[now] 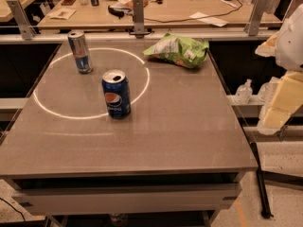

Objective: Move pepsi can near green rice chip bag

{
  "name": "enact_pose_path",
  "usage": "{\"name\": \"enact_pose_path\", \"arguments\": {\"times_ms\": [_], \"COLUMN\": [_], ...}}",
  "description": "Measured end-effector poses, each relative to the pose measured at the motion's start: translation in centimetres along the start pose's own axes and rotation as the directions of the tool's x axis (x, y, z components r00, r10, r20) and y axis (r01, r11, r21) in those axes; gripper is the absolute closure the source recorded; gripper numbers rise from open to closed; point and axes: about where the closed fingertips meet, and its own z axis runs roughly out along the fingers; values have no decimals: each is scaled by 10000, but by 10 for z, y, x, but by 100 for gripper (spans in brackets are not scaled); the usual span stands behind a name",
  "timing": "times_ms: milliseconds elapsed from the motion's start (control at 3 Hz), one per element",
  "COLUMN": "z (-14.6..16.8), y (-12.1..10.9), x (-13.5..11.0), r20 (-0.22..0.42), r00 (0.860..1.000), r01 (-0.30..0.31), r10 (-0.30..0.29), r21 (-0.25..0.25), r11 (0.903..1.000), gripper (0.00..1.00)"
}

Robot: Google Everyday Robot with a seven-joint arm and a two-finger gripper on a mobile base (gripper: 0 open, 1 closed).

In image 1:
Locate metal bracket left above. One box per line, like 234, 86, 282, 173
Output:
7, 0, 36, 40

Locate green rice chip bag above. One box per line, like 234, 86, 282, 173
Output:
143, 33, 209, 69

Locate clear sanitizer bottle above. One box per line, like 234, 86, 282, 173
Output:
234, 79, 253, 104
258, 77, 279, 102

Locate paper with brown print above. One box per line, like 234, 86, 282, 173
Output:
47, 8, 76, 20

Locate black cable on desk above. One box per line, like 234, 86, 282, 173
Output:
144, 0, 244, 24

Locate blue pepsi can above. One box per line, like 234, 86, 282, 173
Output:
101, 69, 131, 119

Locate metal bracket middle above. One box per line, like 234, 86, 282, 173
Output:
131, 0, 148, 39

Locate clear sanitizer bottle left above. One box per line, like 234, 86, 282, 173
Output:
234, 79, 253, 104

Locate metal bracket right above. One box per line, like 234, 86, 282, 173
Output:
244, 0, 268, 36

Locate white drawer under table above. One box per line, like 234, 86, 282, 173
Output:
13, 183, 241, 216

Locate black floor stand bar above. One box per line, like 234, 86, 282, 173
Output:
250, 142, 274, 219

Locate black sunglasses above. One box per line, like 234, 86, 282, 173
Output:
108, 6, 124, 19

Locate clear sanitizer bottle right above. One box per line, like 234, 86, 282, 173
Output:
258, 77, 279, 102

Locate white paper sheet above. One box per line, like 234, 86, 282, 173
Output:
190, 12, 227, 27

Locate metal bracket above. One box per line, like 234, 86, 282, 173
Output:
244, 0, 268, 36
131, 0, 148, 39
7, 0, 36, 40

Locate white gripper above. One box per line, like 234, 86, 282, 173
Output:
255, 4, 303, 135

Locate silver blue red bull can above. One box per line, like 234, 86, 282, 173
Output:
67, 31, 93, 74

